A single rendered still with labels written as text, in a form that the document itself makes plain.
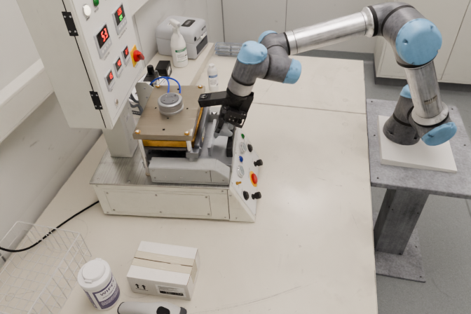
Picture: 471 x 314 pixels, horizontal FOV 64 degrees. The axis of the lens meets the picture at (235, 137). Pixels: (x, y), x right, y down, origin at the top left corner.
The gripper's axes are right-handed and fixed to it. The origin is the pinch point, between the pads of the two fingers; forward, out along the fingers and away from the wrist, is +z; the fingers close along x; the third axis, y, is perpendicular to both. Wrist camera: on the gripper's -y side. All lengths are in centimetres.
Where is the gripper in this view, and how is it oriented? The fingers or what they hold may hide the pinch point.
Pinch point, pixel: (214, 134)
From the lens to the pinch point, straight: 127.6
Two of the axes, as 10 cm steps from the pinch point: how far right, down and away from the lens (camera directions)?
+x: 0.9, -6.5, 7.5
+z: -3.0, 7.0, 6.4
